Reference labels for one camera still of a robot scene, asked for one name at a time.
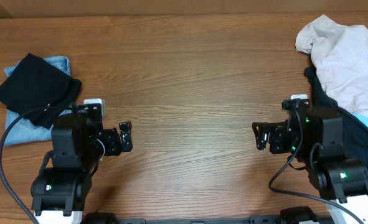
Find black t-shirt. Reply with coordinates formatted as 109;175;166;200
0;54;82;129

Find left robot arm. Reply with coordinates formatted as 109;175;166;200
31;114;133;223

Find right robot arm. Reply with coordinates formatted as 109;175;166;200
252;106;368;223

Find black Nike garment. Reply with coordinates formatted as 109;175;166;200
304;67;368;170

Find folded light blue jeans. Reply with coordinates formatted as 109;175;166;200
4;55;71;146

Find beige crumpled garment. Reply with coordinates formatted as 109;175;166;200
295;15;368;116

